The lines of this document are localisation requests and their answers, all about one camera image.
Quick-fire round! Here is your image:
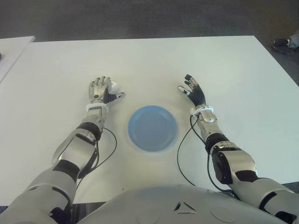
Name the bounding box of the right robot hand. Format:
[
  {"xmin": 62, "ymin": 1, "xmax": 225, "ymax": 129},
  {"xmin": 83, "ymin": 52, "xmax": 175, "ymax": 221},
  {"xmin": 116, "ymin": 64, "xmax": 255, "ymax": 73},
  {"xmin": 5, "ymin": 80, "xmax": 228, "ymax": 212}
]
[{"xmin": 177, "ymin": 74, "xmax": 207, "ymax": 108}]

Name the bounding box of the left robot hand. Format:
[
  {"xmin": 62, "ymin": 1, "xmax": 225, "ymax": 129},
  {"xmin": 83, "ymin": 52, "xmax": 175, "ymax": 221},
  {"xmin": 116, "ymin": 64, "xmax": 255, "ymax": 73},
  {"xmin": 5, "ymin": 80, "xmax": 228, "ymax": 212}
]
[{"xmin": 88, "ymin": 76, "xmax": 126, "ymax": 104}]

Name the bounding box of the white charger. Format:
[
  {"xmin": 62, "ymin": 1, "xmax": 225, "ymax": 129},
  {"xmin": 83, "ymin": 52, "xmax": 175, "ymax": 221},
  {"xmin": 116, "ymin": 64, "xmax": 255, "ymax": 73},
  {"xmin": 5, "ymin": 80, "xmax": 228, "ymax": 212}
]
[{"xmin": 107, "ymin": 79, "xmax": 121, "ymax": 94}]

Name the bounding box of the blue plate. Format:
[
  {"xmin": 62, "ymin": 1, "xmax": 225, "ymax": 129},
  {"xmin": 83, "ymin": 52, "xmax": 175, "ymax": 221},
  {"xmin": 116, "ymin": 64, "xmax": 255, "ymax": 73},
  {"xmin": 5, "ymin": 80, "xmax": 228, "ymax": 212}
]
[{"xmin": 127, "ymin": 105, "xmax": 180, "ymax": 153}]

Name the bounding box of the white side table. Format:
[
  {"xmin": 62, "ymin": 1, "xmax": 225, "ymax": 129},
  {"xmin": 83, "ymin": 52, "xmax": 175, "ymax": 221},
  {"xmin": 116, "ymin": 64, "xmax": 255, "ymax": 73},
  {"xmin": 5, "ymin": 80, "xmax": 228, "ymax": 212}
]
[{"xmin": 0, "ymin": 35, "xmax": 36, "ymax": 82}]

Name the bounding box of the black shoe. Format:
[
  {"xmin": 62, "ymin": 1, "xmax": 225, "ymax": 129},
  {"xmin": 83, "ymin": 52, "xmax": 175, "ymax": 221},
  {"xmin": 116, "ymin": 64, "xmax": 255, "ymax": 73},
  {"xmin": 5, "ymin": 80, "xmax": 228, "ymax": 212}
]
[{"xmin": 271, "ymin": 38, "xmax": 292, "ymax": 55}]

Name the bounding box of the grey trouser leg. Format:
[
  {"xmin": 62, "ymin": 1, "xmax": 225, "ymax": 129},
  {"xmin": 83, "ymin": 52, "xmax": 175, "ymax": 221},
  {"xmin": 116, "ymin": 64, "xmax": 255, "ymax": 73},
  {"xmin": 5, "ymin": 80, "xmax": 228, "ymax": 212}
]
[{"xmin": 289, "ymin": 31, "xmax": 299, "ymax": 49}]

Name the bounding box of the grey robot torso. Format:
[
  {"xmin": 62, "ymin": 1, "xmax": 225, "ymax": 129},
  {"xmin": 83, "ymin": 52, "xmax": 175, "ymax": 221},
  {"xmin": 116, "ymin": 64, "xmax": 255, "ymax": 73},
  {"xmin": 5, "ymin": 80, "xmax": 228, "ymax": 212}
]
[{"xmin": 71, "ymin": 183, "xmax": 288, "ymax": 224}]

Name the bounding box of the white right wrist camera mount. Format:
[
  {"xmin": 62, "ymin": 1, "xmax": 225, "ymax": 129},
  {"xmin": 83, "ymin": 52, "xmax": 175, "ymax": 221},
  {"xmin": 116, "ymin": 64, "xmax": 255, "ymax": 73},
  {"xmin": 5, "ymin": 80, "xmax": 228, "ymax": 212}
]
[{"xmin": 189, "ymin": 105, "xmax": 214, "ymax": 117}]

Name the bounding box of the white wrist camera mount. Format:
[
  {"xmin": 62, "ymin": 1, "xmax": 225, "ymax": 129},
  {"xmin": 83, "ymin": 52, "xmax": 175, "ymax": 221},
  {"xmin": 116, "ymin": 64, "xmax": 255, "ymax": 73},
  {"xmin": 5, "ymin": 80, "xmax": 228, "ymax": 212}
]
[
  {"xmin": 189, "ymin": 105, "xmax": 214, "ymax": 117},
  {"xmin": 85, "ymin": 104, "xmax": 109, "ymax": 112}
]

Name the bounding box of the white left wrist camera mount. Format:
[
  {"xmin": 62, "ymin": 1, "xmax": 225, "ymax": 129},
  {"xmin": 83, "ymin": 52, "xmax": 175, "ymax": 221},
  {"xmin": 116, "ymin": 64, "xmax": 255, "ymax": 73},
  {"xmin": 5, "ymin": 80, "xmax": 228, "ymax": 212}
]
[{"xmin": 85, "ymin": 104, "xmax": 109, "ymax": 112}]

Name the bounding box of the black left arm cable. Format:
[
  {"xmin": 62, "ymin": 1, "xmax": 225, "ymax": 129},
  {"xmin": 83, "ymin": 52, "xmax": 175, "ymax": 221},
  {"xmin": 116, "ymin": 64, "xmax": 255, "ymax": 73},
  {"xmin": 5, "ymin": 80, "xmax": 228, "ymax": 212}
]
[{"xmin": 76, "ymin": 127, "xmax": 117, "ymax": 194}]

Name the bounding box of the long black right arm cable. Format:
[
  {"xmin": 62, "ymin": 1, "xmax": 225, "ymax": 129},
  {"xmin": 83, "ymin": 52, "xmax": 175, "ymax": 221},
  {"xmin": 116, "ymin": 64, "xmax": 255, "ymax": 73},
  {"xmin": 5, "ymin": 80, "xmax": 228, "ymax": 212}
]
[{"xmin": 176, "ymin": 114, "xmax": 199, "ymax": 187}]

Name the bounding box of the short black right arm cable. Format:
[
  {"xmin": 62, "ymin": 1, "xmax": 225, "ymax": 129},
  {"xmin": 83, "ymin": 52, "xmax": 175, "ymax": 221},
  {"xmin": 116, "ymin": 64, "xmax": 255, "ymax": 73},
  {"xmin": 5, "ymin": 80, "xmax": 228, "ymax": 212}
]
[{"xmin": 190, "ymin": 115, "xmax": 232, "ymax": 193}]

